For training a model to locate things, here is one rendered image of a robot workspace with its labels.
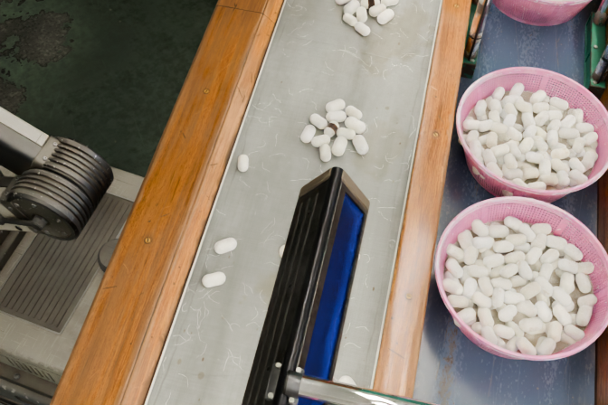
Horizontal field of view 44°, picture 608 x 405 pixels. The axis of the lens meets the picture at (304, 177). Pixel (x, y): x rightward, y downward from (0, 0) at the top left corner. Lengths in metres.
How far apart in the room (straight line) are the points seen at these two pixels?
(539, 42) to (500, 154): 0.35
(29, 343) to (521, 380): 0.85
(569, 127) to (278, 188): 0.52
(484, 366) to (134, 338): 0.52
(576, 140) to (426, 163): 0.28
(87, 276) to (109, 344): 0.40
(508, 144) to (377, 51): 0.30
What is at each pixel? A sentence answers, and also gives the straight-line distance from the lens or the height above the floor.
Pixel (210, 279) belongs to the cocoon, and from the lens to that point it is 1.12.
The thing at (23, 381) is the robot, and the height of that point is 0.36.
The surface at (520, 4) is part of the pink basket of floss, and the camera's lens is 1.57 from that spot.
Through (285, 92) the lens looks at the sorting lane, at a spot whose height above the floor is 0.74.
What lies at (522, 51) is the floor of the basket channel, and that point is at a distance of 1.56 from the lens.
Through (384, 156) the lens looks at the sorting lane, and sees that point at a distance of 1.26.
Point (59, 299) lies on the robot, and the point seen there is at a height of 0.48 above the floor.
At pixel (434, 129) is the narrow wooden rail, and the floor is 0.76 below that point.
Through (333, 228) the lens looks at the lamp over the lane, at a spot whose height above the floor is 1.10.
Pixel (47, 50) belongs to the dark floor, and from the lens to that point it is 2.53.
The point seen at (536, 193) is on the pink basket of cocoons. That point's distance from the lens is 1.25.
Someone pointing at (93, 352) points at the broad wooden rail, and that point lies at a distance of 1.10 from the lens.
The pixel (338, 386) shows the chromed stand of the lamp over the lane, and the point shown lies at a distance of 0.68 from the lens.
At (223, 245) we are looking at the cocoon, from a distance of 1.15.
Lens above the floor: 1.77
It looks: 57 degrees down
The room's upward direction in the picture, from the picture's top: 2 degrees clockwise
